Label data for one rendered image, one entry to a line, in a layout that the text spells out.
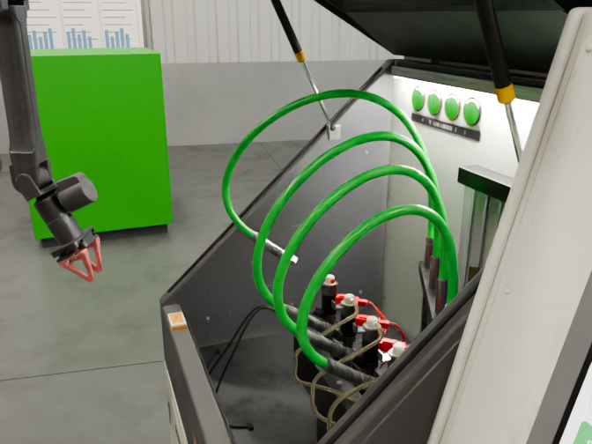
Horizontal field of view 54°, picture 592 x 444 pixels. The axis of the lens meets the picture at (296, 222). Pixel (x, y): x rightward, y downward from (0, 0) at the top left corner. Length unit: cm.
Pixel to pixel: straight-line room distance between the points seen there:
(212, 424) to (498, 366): 47
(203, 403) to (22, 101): 70
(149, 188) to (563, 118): 384
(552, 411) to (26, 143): 107
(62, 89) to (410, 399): 366
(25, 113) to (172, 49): 615
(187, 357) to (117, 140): 321
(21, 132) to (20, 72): 12
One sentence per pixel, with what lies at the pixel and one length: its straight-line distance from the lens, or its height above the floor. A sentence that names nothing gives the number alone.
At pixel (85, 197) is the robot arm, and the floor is 118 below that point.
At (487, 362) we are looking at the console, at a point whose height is 118.
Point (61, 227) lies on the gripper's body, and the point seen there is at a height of 111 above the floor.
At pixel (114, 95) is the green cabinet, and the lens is 418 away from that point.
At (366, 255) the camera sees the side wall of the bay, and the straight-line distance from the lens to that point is 142.
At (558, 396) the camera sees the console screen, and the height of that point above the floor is 121.
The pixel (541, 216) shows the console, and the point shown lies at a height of 135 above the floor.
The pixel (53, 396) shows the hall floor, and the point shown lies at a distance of 281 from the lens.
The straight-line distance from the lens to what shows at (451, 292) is 83.
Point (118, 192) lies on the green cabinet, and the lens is 431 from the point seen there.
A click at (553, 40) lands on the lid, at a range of 86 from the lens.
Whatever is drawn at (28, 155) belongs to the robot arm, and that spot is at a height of 127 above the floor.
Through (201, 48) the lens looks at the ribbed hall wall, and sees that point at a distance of 739.
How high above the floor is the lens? 154
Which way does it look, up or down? 20 degrees down
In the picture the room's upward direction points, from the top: straight up
